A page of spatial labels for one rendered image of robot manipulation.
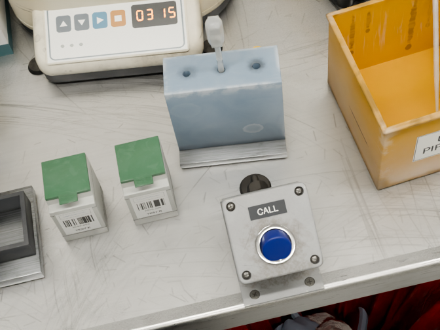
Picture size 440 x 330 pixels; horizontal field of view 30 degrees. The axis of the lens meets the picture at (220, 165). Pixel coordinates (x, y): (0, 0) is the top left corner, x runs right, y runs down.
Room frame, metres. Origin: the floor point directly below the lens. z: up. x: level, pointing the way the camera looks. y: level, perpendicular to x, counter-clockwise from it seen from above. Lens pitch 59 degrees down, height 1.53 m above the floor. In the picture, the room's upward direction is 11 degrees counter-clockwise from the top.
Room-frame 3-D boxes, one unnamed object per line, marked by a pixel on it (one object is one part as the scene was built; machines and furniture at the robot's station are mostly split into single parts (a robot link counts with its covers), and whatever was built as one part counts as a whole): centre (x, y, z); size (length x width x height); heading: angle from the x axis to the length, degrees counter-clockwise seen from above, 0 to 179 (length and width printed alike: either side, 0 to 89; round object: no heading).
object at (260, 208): (0.32, -0.03, 0.92); 0.13 x 0.07 x 0.08; 2
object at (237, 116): (0.43, -0.02, 0.92); 0.10 x 0.07 x 0.10; 84
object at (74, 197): (0.37, 0.13, 0.91); 0.05 x 0.04 x 0.07; 2
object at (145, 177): (0.38, 0.07, 0.91); 0.05 x 0.04 x 0.07; 2
